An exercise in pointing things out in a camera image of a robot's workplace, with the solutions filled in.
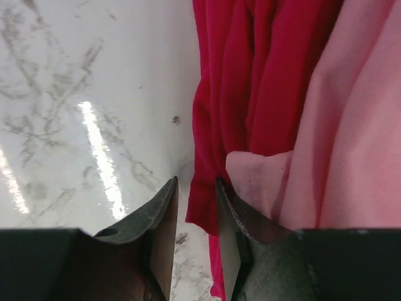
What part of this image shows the red t-shirt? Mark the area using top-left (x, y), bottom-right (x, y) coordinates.
top-left (186, 1), bottom-right (342, 299)

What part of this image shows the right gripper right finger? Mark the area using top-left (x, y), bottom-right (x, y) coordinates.
top-left (216, 179), bottom-right (400, 300)

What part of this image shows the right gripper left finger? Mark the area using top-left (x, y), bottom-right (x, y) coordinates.
top-left (1, 177), bottom-right (179, 300)

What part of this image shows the light pink t-shirt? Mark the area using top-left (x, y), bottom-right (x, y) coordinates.
top-left (226, 1), bottom-right (400, 229)

